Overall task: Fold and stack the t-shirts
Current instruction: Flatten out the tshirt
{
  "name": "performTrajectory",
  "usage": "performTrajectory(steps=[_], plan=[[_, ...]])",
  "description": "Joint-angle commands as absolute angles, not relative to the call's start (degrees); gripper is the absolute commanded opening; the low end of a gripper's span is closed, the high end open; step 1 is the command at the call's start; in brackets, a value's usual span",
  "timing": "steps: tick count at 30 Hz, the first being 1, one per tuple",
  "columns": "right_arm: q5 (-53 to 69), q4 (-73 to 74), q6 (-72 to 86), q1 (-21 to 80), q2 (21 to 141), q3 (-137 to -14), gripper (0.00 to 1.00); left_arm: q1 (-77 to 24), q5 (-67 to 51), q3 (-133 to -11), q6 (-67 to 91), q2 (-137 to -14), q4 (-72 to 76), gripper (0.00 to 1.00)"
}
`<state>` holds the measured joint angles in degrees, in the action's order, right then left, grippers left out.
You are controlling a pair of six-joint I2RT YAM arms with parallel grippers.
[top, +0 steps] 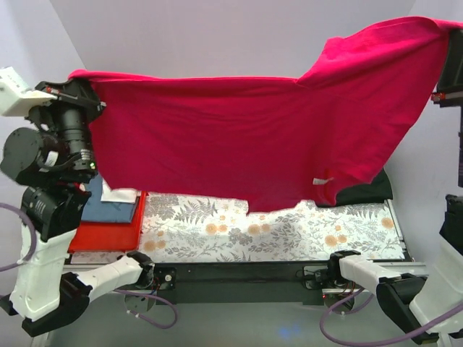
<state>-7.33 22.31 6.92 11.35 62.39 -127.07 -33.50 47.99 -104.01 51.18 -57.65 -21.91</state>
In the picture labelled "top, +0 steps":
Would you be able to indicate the folded blue t shirt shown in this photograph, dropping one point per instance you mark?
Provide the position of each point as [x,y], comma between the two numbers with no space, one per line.
[99,211]

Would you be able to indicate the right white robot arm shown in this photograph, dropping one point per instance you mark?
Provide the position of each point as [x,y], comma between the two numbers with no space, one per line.
[426,309]

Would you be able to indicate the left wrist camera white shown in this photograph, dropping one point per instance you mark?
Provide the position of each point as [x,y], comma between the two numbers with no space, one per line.
[17,97]

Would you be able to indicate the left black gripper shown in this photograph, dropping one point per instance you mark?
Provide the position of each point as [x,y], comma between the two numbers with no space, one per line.
[74,95]

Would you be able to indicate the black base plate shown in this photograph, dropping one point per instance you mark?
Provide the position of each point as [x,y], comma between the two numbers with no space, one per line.
[246,282]

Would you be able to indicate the floral patterned mat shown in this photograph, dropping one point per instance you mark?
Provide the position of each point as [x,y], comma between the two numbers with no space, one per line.
[178,228]

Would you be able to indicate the red plastic tray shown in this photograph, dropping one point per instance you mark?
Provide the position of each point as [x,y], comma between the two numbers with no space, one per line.
[110,237]

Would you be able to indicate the black cloth right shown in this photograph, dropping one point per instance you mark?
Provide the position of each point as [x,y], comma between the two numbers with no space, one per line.
[377,191]

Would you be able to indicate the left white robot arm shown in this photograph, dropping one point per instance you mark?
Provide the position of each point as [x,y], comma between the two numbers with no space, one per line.
[45,296]

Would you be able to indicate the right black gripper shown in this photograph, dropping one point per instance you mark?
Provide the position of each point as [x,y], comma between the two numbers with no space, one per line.
[447,97]

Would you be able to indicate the red t shirt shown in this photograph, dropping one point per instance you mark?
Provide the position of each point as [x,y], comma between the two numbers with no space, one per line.
[272,141]

